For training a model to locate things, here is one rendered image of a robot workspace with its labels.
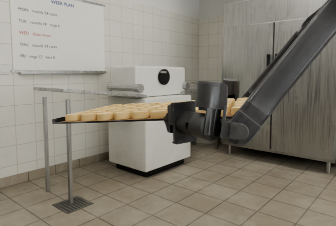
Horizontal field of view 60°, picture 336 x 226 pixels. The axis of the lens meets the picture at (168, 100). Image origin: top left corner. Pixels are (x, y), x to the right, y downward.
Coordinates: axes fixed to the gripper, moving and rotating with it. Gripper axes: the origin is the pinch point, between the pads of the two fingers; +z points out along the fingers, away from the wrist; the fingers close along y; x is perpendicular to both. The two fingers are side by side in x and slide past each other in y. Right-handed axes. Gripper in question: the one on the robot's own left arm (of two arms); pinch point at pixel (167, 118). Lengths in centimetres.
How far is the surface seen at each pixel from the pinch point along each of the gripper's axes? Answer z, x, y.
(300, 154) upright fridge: 146, 252, 82
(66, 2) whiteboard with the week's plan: 271, 29, -102
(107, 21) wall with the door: 293, 81, -88
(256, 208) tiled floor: 102, 136, 99
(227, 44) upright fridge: 231, 223, -55
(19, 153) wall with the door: 259, -31, 56
